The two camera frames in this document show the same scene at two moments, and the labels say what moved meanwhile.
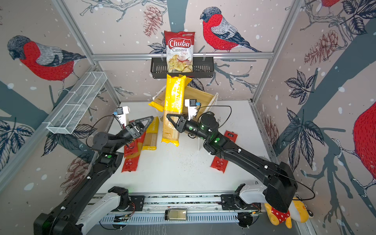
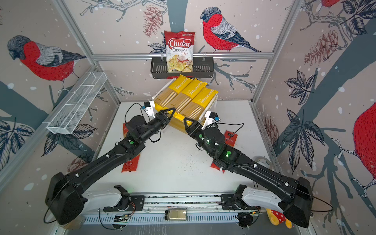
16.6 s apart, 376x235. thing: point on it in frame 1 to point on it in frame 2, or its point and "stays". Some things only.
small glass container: x=176 y=214 stays
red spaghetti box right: x=221 y=163 stays
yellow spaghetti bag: x=173 y=104 to x=177 y=105
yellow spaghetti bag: x=151 y=138 to x=195 y=107
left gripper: x=130 y=130 to x=160 y=117
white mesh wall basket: x=75 y=105 stays
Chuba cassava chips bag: x=180 y=47 stays
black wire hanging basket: x=201 y=66 stays
